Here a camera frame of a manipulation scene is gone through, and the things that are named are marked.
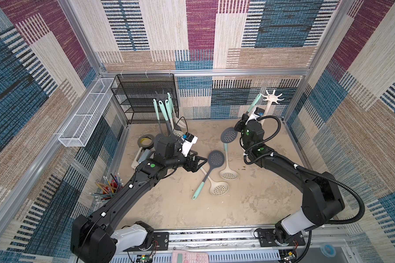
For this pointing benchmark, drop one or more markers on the black mesh shelf rack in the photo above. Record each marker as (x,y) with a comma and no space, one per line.
(135,94)

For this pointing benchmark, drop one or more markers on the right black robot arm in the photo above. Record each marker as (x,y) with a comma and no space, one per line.
(321,199)

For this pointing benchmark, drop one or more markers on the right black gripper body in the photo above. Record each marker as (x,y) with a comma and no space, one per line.
(244,120)

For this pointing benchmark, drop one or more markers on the white wire wall basket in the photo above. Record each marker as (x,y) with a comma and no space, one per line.
(83,123)

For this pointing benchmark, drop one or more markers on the pink calculator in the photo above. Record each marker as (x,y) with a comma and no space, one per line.
(189,257)

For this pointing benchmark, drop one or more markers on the grey duct tape roll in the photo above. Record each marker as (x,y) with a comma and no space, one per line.
(146,141)

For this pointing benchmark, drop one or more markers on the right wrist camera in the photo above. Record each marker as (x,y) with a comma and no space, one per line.
(256,113)

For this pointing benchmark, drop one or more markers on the white utensil rack stand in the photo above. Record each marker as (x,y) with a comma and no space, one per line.
(270,98)

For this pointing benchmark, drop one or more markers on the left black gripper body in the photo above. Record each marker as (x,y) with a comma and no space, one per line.
(187,164)

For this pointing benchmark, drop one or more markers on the grey utensil rack stand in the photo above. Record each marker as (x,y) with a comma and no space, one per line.
(161,97)

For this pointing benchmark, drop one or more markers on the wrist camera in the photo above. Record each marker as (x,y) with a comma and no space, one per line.
(256,113)
(188,141)

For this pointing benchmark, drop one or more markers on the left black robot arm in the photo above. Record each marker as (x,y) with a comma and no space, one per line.
(94,239)

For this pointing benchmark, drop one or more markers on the white skimmer mint handle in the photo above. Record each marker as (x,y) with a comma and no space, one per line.
(177,121)

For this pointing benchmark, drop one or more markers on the red pencil cup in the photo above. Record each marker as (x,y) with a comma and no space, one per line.
(107,187)

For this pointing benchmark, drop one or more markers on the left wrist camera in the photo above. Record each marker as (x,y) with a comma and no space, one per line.
(188,141)

